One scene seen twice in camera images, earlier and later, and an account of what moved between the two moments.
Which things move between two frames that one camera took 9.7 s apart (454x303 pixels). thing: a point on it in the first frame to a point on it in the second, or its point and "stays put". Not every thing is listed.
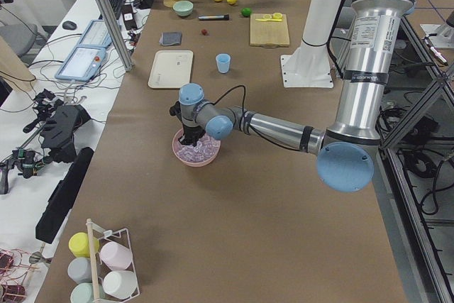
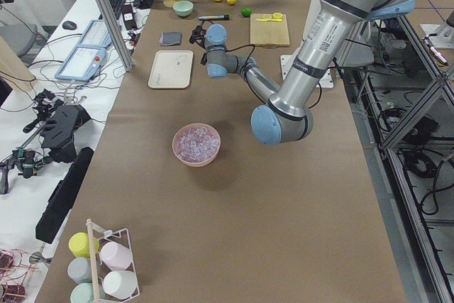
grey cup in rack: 80,270 stays put
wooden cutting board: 267,32 stays put
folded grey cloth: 169,38 stays put
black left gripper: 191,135 to 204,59
